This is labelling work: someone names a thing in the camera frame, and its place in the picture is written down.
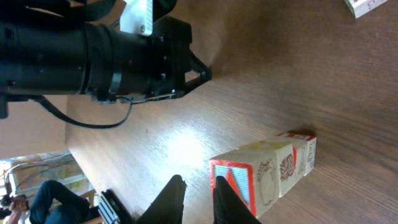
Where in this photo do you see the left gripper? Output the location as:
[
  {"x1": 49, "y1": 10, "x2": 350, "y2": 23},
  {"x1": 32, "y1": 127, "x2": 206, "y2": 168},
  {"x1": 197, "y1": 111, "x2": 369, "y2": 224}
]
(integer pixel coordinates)
[{"x1": 123, "y1": 16, "x2": 212, "y2": 101}]

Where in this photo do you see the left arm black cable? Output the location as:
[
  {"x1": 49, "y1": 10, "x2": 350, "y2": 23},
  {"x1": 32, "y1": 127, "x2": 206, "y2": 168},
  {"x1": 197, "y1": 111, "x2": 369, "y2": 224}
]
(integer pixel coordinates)
[{"x1": 29, "y1": 95, "x2": 134, "y2": 130}]

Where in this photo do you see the green bottom picture block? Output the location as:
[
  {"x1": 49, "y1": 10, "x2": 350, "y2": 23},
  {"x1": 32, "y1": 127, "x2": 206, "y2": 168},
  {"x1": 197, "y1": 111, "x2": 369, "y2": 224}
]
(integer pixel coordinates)
[{"x1": 209, "y1": 149, "x2": 279, "y2": 218}]

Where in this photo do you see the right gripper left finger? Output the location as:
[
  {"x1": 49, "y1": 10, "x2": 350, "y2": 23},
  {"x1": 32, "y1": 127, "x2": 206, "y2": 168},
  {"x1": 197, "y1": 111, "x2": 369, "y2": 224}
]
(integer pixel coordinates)
[{"x1": 136, "y1": 175, "x2": 187, "y2": 224}]

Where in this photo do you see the seated person in background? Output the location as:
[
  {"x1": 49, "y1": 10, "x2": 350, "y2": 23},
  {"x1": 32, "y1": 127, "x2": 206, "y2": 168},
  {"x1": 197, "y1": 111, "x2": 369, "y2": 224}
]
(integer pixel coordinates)
[{"x1": 0, "y1": 179, "x2": 100, "y2": 224}]

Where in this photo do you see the aluminium frame rail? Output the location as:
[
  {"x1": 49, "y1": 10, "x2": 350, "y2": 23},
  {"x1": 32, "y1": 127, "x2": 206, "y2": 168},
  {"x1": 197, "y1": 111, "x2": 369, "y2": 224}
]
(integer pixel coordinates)
[{"x1": 98, "y1": 189, "x2": 135, "y2": 224}]

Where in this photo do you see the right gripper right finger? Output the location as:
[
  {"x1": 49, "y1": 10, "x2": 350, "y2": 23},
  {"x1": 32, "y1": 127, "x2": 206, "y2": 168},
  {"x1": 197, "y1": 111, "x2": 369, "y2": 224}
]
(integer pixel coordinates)
[{"x1": 213, "y1": 176, "x2": 261, "y2": 224}]

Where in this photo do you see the yellow sided wooden block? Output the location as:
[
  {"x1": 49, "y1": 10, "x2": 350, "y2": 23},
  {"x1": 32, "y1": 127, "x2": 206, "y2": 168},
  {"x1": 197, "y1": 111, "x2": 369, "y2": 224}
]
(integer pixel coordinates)
[{"x1": 241, "y1": 137, "x2": 296, "y2": 204}]

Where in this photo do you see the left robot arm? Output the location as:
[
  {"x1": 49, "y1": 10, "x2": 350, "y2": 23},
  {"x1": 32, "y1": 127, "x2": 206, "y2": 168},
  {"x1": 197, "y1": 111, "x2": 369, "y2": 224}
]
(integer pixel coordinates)
[{"x1": 1, "y1": 1, "x2": 211, "y2": 118}]

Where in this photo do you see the blue sided wooden block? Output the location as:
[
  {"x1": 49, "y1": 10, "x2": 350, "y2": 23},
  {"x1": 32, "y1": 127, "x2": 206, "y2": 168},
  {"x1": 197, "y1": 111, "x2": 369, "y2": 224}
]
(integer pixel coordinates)
[{"x1": 345, "y1": 0, "x2": 388, "y2": 19}]

